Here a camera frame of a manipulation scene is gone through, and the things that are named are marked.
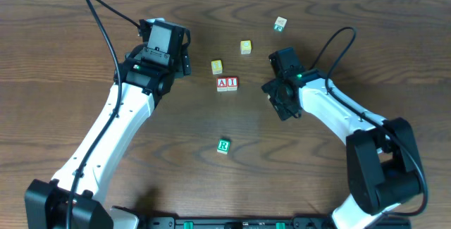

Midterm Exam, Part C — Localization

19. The red letter I block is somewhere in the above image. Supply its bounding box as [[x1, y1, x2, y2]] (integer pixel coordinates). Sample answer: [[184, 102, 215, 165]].
[[226, 77, 238, 91]]

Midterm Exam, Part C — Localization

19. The yellow top wooden block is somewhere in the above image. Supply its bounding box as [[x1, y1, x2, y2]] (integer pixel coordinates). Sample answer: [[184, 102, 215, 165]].
[[211, 59, 223, 75]]

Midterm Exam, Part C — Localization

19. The red letter A block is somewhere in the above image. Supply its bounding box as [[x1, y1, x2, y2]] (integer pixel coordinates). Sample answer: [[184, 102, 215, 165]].
[[216, 78, 228, 92]]

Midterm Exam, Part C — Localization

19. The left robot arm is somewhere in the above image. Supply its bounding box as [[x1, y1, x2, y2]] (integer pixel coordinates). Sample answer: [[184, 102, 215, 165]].
[[25, 18, 191, 228]]

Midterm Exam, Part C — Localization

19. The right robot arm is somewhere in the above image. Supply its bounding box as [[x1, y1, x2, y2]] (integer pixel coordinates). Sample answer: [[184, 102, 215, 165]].
[[262, 48, 426, 228]]

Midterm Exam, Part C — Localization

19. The yellow top block far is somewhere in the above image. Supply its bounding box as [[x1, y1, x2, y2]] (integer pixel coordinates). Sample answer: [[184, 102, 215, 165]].
[[240, 40, 252, 54]]

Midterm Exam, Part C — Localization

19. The green sided wooden block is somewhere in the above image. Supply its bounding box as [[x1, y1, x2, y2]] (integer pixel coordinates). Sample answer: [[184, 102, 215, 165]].
[[273, 16, 287, 32]]

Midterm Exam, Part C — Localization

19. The green letter R block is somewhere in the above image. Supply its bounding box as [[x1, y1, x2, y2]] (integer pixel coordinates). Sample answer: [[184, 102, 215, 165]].
[[216, 139, 231, 154]]

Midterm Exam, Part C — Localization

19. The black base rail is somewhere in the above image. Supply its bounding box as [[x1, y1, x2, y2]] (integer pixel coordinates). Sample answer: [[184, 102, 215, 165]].
[[140, 216, 412, 229]]

